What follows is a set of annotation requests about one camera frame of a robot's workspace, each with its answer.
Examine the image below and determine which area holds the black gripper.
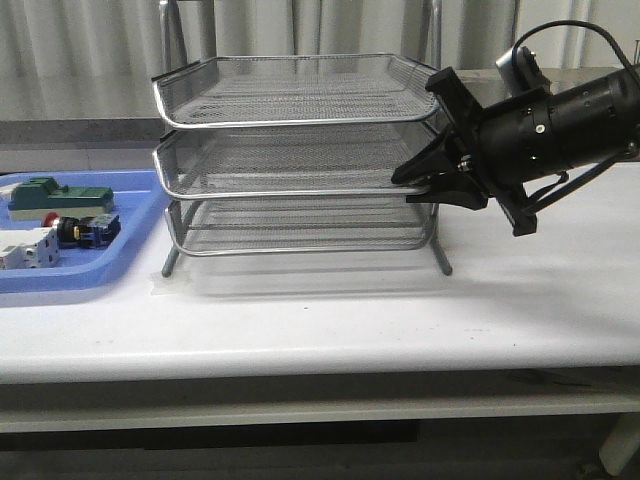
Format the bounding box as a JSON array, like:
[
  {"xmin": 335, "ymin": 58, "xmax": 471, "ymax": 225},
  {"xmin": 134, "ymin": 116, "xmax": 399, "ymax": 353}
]
[{"xmin": 391, "ymin": 67, "xmax": 552, "ymax": 236}]

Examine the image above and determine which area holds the silver mesh tray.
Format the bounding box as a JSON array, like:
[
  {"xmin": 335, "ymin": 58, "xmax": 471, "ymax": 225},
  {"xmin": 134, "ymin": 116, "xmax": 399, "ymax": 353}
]
[
  {"xmin": 152, "ymin": 53, "xmax": 439, "ymax": 130},
  {"xmin": 165, "ymin": 196, "xmax": 435, "ymax": 257},
  {"xmin": 153, "ymin": 122, "xmax": 435, "ymax": 200}
]

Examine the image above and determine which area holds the red emergency stop button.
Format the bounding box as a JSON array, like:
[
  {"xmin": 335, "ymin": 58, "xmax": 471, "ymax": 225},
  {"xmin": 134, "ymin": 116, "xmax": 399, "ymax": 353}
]
[{"xmin": 41, "ymin": 212, "xmax": 121, "ymax": 249}]

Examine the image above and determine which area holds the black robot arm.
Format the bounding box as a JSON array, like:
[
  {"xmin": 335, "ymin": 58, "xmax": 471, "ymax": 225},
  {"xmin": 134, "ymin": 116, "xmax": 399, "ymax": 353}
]
[{"xmin": 391, "ymin": 67, "xmax": 639, "ymax": 236}]

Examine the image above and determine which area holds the silver mesh top tray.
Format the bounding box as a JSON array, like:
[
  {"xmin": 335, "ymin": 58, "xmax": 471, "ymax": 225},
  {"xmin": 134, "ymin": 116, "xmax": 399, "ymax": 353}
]
[{"xmin": 152, "ymin": 53, "xmax": 439, "ymax": 130}]

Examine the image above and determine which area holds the silver mesh bottom tray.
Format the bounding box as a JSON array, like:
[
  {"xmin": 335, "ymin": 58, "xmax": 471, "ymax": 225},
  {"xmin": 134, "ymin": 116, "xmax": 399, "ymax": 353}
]
[{"xmin": 165, "ymin": 196, "xmax": 435, "ymax": 257}]

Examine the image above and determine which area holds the blue plastic tray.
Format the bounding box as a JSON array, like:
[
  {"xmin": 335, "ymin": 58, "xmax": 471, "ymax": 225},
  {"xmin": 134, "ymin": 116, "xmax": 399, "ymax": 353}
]
[{"xmin": 1, "ymin": 169, "xmax": 168, "ymax": 293}]

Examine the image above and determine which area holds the white table leg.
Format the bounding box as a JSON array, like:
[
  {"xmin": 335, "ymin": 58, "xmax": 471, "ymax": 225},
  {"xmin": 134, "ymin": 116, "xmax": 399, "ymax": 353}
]
[{"xmin": 598, "ymin": 413, "xmax": 640, "ymax": 476}]

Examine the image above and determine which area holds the dark granite counter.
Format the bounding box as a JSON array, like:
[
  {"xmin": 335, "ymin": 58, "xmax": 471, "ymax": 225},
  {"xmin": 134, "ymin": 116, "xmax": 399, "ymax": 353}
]
[{"xmin": 0, "ymin": 66, "xmax": 640, "ymax": 149}]

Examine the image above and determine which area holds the green terminal block module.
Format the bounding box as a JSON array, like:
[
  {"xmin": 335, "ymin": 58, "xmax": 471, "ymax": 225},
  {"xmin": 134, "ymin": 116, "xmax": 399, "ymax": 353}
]
[{"xmin": 8, "ymin": 177, "xmax": 114, "ymax": 220}]

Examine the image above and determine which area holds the white circuit breaker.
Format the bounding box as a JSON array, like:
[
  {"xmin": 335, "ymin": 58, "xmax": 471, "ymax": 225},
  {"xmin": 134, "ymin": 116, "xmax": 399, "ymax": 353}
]
[{"xmin": 1, "ymin": 227, "xmax": 60, "ymax": 270}]

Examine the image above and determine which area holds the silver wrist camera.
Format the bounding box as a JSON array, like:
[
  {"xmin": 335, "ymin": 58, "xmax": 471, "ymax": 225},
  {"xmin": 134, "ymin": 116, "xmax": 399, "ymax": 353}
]
[{"xmin": 495, "ymin": 46, "xmax": 551, "ymax": 97}]

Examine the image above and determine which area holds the black camera cable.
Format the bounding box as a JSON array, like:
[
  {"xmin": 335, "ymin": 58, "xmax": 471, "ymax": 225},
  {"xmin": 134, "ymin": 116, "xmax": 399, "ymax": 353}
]
[{"xmin": 510, "ymin": 19, "xmax": 640, "ymax": 216}]

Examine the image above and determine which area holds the grey metal rack frame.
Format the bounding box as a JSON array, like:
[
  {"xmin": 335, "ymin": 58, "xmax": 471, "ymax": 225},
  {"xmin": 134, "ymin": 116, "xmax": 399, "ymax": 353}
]
[{"xmin": 159, "ymin": 0, "xmax": 453, "ymax": 278}]

